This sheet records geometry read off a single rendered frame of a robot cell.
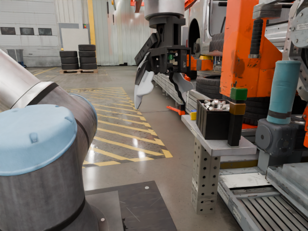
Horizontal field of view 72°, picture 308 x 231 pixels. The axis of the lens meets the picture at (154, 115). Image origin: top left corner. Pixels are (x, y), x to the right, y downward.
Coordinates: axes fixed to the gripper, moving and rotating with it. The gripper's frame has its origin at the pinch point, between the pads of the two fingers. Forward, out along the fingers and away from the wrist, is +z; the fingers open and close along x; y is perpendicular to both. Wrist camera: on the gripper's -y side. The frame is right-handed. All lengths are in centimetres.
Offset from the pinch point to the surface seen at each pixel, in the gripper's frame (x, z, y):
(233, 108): 29.3, 4.3, 0.5
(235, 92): 29.2, -1.1, 0.9
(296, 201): 70, 52, 8
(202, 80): 138, 5, -117
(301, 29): 52, -21, 8
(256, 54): 53, -14, -7
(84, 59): 216, -47, -810
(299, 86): 71, 0, 2
